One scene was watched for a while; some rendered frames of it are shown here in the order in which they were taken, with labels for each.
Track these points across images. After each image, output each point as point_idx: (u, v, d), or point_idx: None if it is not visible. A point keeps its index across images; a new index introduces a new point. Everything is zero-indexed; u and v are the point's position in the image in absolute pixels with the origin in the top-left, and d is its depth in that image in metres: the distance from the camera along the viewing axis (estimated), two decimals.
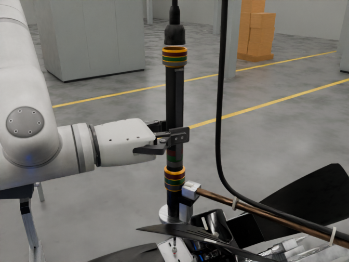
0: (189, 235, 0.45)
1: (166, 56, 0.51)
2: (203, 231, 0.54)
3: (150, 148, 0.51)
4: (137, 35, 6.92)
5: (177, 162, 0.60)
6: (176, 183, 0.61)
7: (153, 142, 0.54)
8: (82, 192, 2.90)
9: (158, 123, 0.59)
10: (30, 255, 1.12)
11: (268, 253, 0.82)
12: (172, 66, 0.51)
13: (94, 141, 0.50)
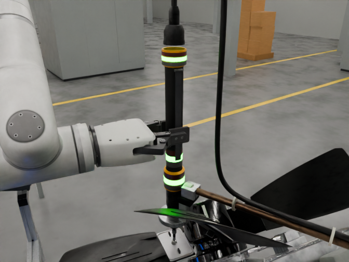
0: (189, 217, 0.44)
1: (166, 56, 0.51)
2: (203, 216, 0.53)
3: (150, 148, 0.51)
4: (137, 34, 6.91)
5: (176, 163, 0.59)
6: (175, 184, 0.61)
7: (153, 142, 0.54)
8: (81, 188, 2.89)
9: (158, 123, 0.59)
10: (28, 248, 1.11)
11: None
12: (171, 66, 0.51)
13: (94, 141, 0.50)
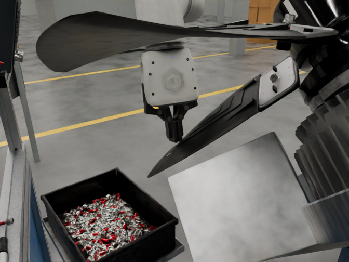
0: None
1: None
2: None
3: None
4: None
5: None
6: None
7: None
8: (83, 153, 2.54)
9: None
10: (8, 156, 0.75)
11: None
12: None
13: None
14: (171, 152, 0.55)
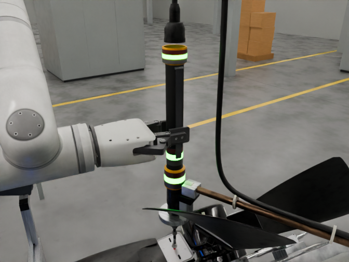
0: None
1: (166, 54, 0.51)
2: (114, 260, 0.69)
3: (150, 148, 0.51)
4: (137, 35, 6.91)
5: (177, 161, 0.59)
6: (176, 182, 0.61)
7: (153, 142, 0.54)
8: (82, 191, 2.90)
9: (158, 123, 0.59)
10: (29, 252, 1.12)
11: (268, 249, 0.82)
12: (172, 64, 0.51)
13: (94, 141, 0.50)
14: None
